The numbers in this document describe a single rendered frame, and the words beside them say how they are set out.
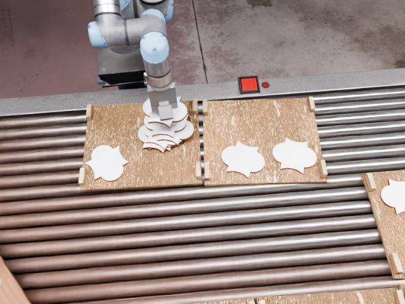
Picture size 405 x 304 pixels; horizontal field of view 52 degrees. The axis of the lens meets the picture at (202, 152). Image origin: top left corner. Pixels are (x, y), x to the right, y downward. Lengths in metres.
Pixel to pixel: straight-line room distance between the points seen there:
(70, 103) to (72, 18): 1.84
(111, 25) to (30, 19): 2.36
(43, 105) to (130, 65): 0.37
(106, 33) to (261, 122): 0.63
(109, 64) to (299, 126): 0.78
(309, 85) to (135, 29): 0.76
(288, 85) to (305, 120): 0.19
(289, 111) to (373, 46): 1.78
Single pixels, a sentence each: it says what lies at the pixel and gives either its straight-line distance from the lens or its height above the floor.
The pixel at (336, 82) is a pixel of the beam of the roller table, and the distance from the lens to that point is 1.72.
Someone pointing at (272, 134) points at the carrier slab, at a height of 0.94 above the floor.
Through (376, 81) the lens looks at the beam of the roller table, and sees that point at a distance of 1.77.
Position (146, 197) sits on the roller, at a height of 0.92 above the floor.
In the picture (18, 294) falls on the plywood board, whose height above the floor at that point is 1.04.
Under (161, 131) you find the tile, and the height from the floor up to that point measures 0.99.
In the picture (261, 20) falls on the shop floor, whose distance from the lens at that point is 3.28.
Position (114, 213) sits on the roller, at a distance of 1.40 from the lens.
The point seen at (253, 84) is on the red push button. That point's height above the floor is 0.93.
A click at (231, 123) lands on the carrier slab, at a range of 1.51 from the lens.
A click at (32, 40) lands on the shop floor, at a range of 3.40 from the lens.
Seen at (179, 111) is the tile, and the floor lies 1.08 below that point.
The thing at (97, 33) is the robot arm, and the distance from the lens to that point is 1.25.
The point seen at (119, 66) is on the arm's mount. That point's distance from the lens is 1.71.
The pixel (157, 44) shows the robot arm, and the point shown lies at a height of 1.38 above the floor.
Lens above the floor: 2.18
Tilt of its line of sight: 60 degrees down
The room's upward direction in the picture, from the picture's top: 3 degrees counter-clockwise
